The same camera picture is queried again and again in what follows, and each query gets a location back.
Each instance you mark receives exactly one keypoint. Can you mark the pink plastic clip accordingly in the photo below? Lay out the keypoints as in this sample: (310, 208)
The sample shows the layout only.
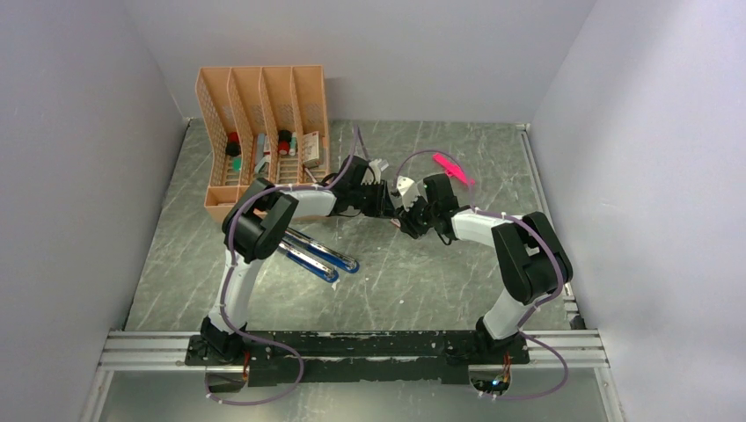
(452, 170)

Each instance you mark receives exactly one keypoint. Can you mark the white box in organizer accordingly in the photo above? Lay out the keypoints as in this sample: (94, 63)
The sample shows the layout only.
(312, 149)

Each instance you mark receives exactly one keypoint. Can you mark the grey stapler in organizer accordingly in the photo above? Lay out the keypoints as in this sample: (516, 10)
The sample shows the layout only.
(262, 153)

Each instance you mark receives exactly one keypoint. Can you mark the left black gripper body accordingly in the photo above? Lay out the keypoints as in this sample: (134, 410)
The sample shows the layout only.
(374, 199)

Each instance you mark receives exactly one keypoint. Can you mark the orange plastic desk organizer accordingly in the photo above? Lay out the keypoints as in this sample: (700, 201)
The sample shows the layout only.
(262, 122)

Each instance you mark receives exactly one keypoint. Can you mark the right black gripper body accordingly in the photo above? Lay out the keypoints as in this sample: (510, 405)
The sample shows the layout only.
(419, 218)

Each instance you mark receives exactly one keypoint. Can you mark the red black bottle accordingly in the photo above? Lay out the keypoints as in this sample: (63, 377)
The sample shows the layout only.
(284, 140)
(233, 147)

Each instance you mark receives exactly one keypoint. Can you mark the red black bottle right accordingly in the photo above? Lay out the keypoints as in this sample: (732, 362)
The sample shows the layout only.
(284, 140)

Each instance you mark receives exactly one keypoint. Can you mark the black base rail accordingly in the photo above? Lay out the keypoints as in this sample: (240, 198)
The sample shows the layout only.
(278, 357)

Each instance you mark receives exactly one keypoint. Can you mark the blue stapler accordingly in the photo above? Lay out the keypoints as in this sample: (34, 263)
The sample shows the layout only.
(321, 252)
(319, 269)

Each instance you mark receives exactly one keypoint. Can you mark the red black bottle left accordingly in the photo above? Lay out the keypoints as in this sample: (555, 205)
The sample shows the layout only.
(233, 147)

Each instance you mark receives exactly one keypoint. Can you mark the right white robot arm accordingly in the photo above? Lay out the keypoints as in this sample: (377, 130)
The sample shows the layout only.
(533, 263)

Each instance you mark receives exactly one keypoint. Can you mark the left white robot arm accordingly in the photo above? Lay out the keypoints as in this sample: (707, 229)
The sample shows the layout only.
(259, 224)

